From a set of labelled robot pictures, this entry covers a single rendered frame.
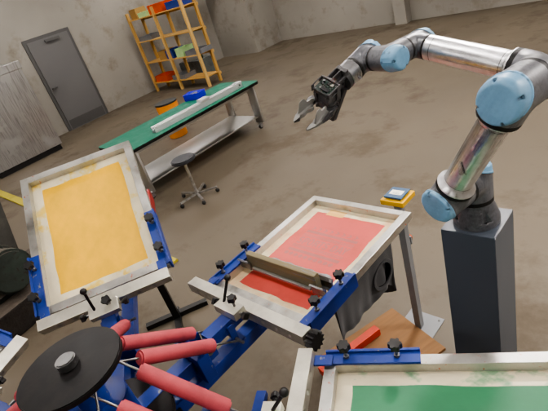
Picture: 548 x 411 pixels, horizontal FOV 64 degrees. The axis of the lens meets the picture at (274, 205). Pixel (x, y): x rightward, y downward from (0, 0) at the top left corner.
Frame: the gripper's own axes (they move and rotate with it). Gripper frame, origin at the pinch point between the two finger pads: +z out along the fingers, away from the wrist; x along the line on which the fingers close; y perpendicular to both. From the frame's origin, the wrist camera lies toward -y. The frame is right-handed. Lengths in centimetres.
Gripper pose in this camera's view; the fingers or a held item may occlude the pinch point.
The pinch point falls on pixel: (302, 124)
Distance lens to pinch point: 137.0
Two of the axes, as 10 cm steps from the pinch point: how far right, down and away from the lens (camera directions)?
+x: 7.3, 5.5, -4.1
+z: -6.7, 7.0, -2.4
